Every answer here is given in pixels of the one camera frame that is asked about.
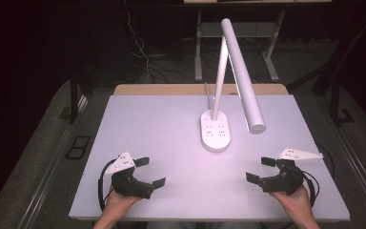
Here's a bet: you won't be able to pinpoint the grey metal desk frame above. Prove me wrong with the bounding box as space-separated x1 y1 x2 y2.
194 10 286 83

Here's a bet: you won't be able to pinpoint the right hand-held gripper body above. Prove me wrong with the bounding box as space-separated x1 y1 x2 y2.
259 146 324 197

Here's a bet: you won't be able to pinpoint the metal floor rail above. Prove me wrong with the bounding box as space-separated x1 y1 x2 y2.
328 122 366 209
14 94 91 229

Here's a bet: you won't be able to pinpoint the white desk lamp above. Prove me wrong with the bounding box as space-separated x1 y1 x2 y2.
200 17 267 154

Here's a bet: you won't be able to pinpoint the white lamp cable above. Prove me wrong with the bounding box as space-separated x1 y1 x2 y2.
204 82 215 112

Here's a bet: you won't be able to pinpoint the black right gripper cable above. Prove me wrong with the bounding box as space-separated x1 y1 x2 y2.
300 170 321 208

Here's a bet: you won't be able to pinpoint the wooden table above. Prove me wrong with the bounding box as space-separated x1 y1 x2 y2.
112 83 290 96

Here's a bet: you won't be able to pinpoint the black metal stand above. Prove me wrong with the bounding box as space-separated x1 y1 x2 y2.
58 68 93 125
287 13 366 127

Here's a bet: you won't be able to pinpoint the tangle of floor cables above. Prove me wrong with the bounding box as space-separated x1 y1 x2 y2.
125 0 201 84

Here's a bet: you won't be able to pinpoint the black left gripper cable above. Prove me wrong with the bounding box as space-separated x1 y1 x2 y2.
97 158 116 212

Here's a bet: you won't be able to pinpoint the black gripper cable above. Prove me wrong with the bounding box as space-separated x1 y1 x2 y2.
97 158 116 212
300 170 321 208

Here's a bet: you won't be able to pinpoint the person's right hand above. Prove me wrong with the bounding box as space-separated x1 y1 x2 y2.
269 186 313 221

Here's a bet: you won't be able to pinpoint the person's left hand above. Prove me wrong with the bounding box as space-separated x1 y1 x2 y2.
102 186 141 221

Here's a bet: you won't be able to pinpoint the white foam board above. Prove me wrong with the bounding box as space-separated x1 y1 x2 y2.
69 94 351 222

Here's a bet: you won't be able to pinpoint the black rectangular floor frame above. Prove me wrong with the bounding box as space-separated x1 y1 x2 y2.
65 135 92 160

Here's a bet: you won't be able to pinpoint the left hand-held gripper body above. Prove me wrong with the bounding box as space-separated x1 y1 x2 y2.
104 151 155 200

